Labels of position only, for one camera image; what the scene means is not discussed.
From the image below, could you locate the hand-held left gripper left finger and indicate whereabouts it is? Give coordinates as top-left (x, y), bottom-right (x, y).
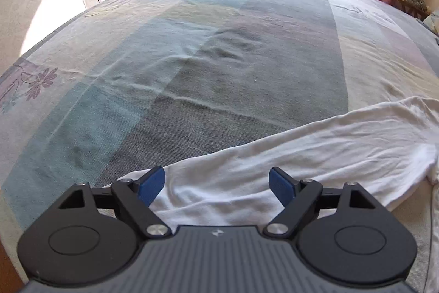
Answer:
top-left (58, 165), bottom-right (172, 239)

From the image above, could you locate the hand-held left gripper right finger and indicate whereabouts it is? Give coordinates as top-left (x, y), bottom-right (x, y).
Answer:
top-left (264, 166), bottom-right (378, 239)

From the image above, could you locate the white printed sweatshirt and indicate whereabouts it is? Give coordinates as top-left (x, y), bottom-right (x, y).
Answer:
top-left (117, 96), bottom-right (439, 228)

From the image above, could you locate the bed with patchwork sheet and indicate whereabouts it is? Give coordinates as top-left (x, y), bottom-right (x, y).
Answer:
top-left (0, 0), bottom-right (439, 293)

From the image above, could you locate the wooden bedside table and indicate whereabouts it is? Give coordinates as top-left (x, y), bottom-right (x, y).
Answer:
top-left (382, 0), bottom-right (429, 19)

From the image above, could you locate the pale pillow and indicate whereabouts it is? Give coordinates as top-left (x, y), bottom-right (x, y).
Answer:
top-left (423, 10), bottom-right (439, 36)

